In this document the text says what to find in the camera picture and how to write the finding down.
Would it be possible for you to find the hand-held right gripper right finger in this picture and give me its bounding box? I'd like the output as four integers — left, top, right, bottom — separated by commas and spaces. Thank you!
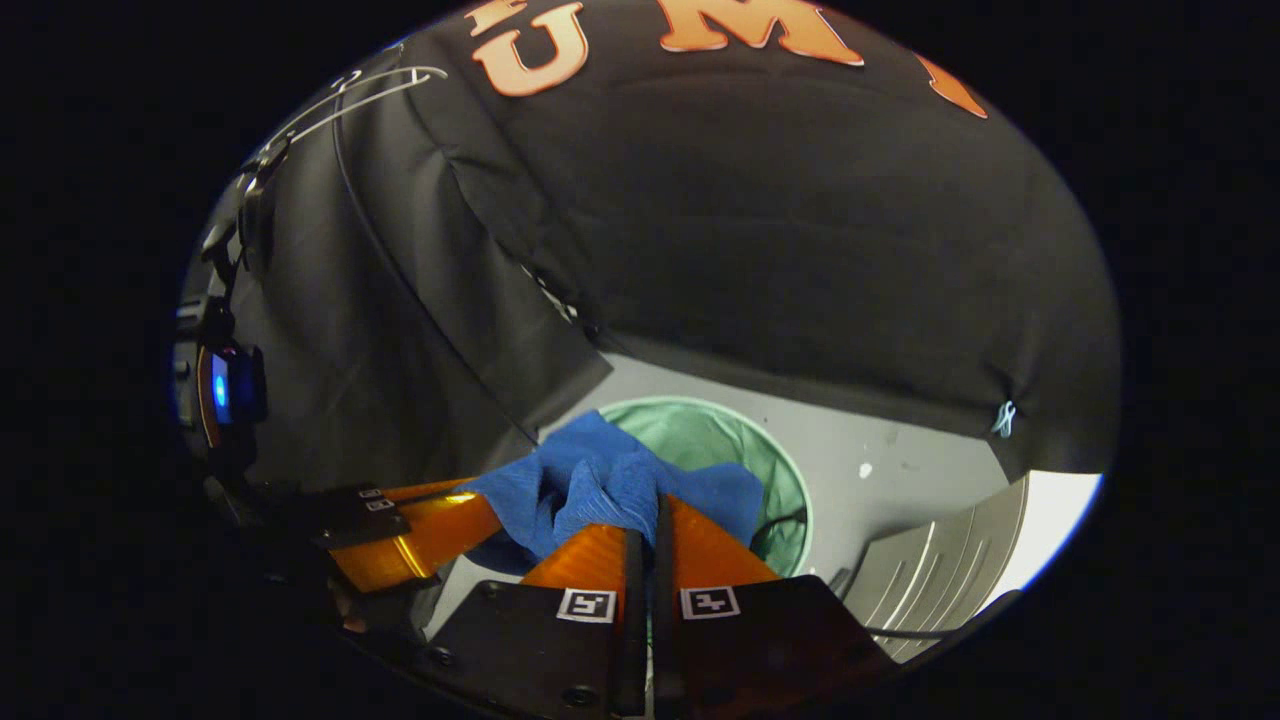
652, 493, 896, 719

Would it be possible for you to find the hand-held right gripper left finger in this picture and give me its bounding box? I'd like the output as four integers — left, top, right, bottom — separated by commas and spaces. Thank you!
422, 523, 648, 719

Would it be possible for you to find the blue corduroy jacket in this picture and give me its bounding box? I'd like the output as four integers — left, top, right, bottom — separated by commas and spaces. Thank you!
455, 410, 766, 563

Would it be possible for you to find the green mesh laundry hamper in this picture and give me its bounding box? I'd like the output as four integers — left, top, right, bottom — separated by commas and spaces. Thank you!
598, 396, 813, 579

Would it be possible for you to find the white plastic clothes hanger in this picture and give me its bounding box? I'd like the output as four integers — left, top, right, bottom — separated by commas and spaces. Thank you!
262, 65, 449, 161

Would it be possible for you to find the grey ribbed panel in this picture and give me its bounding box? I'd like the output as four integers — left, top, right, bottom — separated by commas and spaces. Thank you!
840, 475, 1031, 663

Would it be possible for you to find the black backdrop cloth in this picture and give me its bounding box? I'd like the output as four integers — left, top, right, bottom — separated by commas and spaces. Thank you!
185, 0, 1123, 501

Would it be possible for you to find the black metal clothes rail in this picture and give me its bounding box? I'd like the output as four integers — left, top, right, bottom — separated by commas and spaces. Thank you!
200, 90, 541, 446

